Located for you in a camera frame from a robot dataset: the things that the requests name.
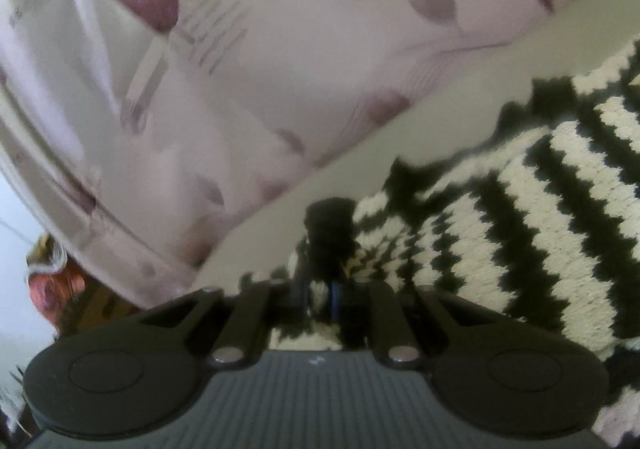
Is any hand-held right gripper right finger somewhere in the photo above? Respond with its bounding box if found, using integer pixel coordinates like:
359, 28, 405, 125
330, 199, 503, 371

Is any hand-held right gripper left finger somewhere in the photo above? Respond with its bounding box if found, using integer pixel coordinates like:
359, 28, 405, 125
140, 199, 332, 371

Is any black and white knitted sweater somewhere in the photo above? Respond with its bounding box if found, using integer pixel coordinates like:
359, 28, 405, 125
240, 36, 640, 432

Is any leaf print sheer curtain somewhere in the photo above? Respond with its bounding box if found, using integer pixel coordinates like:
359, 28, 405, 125
0, 0, 640, 311

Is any orange patterned cloth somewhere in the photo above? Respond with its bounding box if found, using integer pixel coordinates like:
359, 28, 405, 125
26, 233, 103, 337

